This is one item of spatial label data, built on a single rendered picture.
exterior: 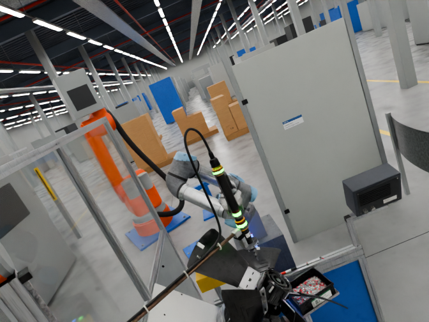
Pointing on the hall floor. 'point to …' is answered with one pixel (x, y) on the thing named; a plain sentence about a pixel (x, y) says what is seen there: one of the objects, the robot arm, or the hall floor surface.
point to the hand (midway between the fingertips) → (232, 205)
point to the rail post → (371, 289)
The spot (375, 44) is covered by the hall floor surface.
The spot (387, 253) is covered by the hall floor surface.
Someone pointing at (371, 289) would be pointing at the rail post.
